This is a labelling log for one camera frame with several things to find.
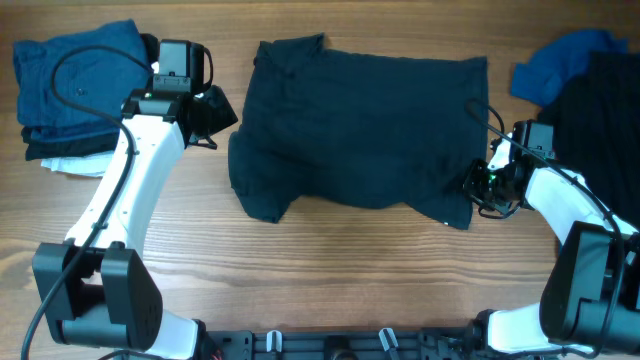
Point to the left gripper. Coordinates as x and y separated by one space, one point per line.
224 113

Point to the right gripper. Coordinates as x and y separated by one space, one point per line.
471 186

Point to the dark green t-shirt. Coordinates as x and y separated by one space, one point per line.
357 129

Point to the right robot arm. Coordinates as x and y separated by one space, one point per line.
590 304

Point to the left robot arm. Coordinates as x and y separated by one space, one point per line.
95 289

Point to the bright blue t-shirt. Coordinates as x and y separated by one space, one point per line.
542 78

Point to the folded white garment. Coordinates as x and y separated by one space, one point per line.
94 165

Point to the folded blue shorts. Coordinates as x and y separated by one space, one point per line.
121 38

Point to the folded black garment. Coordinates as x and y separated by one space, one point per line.
75 147

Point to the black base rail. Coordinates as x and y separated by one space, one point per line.
387 343

